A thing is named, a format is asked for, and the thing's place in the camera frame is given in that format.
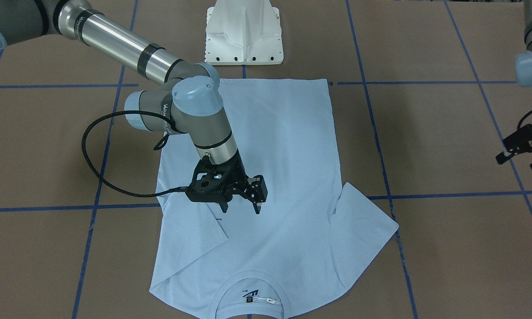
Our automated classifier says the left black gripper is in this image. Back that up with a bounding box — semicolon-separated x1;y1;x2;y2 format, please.
496;124;532;171

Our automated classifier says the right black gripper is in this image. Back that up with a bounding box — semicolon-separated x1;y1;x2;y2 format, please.
186;151;266;214

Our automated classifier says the light blue t-shirt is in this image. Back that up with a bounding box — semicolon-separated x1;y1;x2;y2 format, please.
149;79;399;319

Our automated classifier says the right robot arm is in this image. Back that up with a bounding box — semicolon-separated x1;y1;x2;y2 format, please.
0;0;268;214

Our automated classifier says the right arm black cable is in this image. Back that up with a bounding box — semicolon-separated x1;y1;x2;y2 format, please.
81;109;191;198

